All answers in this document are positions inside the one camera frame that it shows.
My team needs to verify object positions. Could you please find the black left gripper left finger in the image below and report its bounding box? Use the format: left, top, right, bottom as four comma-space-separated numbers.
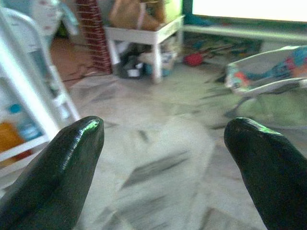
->
0, 115, 105, 230

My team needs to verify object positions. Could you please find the colourful baby bouncer seat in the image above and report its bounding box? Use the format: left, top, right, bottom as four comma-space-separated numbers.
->
224, 45, 307, 118

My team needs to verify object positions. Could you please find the red toy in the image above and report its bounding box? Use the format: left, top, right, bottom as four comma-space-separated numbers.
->
183, 53, 204, 67

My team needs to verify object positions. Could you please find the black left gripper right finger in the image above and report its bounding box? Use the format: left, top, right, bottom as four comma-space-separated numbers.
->
224, 117, 307, 230

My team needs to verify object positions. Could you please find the black box with white label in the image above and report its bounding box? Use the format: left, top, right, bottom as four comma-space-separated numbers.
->
114, 59, 145, 79

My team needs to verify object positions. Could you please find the clear blue-capped water bottle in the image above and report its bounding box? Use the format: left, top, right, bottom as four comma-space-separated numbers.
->
9, 104, 43, 141

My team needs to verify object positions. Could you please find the red woven basket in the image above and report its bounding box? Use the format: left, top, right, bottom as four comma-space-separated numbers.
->
76, 0, 113, 74

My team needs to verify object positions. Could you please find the brown bag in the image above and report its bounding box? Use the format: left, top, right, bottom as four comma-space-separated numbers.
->
109, 0, 166, 31

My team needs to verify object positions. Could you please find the white metal folding chair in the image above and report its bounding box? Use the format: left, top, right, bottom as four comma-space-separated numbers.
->
0, 7, 81, 178

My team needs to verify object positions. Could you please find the orange juice bottle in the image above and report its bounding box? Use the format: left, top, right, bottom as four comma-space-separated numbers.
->
0, 121, 32, 166

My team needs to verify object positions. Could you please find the white wooden table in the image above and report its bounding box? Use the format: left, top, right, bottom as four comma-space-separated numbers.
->
104, 14, 186, 83

